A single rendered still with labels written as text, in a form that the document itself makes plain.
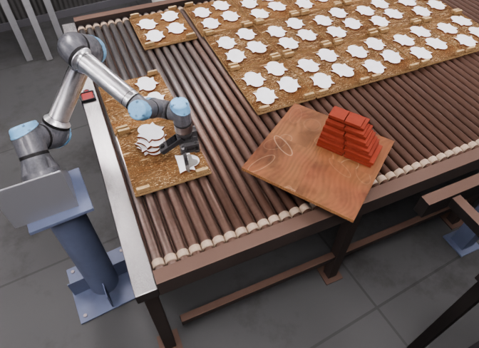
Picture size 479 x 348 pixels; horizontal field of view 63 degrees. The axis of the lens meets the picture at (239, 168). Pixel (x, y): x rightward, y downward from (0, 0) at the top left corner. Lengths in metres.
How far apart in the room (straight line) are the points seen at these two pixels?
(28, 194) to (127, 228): 0.41
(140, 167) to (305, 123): 0.79
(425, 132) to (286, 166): 0.82
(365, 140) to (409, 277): 1.27
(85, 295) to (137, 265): 1.08
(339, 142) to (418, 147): 0.51
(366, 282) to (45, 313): 1.93
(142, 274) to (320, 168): 0.83
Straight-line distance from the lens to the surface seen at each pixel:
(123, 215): 1.71
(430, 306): 2.70
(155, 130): 1.89
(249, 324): 2.41
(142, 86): 2.25
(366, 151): 1.69
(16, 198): 1.76
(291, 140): 1.77
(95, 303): 2.58
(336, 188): 1.62
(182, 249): 1.56
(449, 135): 2.23
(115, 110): 2.15
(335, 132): 1.70
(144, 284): 1.53
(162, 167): 1.81
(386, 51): 2.65
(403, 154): 2.02
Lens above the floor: 2.27
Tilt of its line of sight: 49 degrees down
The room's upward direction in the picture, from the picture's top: 1 degrees clockwise
